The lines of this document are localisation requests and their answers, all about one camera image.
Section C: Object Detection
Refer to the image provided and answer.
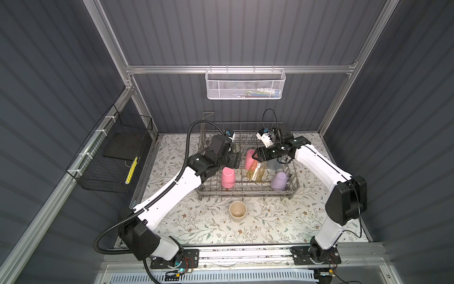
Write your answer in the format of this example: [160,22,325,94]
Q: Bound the purple cup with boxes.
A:
[270,172,288,191]

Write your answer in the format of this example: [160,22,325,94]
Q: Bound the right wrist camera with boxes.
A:
[256,128,275,148]

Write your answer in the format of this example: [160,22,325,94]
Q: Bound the beige cup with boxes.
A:
[229,201,247,222]

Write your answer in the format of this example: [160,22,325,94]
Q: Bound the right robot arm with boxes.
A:
[253,132,367,264]

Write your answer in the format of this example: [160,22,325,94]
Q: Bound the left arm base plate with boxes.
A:
[150,249,200,269]

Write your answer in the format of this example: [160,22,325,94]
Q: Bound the white mesh wall basket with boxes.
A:
[205,68,286,100]

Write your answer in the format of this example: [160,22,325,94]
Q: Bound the yellow brush in basket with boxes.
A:
[125,156,139,185]

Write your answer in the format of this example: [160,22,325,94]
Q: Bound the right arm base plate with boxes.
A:
[290,246,342,266]

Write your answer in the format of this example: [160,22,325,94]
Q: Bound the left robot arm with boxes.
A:
[118,130,241,266]

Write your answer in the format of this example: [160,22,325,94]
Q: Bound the black corrugated cable hose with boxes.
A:
[93,120,225,284]

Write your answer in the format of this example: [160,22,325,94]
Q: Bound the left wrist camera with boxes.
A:
[224,129,235,142]

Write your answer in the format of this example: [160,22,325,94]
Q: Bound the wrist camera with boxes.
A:
[224,129,235,142]
[256,128,275,148]

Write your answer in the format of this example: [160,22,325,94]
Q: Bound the grey wire dish rack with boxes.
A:
[196,122,300,200]

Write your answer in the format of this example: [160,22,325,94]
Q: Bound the blue-grey transparent cup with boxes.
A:
[267,159,281,172]

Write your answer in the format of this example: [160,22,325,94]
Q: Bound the black wire wall basket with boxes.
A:
[67,107,157,194]

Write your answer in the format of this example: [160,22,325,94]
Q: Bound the items in white basket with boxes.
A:
[234,88,281,99]

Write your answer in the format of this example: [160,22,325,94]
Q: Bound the pink cup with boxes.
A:
[245,149,255,170]
[221,167,236,189]

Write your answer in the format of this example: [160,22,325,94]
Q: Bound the white vented strip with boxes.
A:
[108,269,316,284]

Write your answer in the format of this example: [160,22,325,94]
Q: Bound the yellow transparent cup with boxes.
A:
[246,160,267,183]

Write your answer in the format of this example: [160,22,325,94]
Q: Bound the pink cup front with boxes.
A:
[245,149,255,170]

